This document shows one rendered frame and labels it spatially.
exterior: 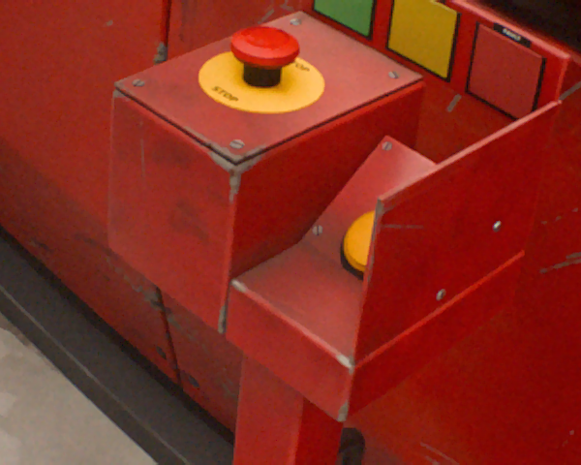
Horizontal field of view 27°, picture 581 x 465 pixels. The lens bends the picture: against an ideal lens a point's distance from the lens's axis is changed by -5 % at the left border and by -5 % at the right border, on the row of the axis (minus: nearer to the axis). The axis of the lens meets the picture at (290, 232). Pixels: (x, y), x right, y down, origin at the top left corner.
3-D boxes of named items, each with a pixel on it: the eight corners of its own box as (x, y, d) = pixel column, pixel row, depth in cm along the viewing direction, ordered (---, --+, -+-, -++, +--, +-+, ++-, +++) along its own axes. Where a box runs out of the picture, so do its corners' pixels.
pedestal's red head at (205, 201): (105, 249, 79) (114, -10, 68) (286, 160, 88) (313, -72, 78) (341, 427, 68) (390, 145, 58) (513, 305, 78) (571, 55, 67)
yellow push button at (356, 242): (340, 265, 74) (328, 248, 72) (381, 214, 74) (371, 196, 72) (389, 298, 72) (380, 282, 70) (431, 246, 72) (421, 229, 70)
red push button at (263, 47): (211, 86, 73) (216, 32, 71) (260, 66, 76) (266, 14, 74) (259, 114, 71) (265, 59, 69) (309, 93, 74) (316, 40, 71)
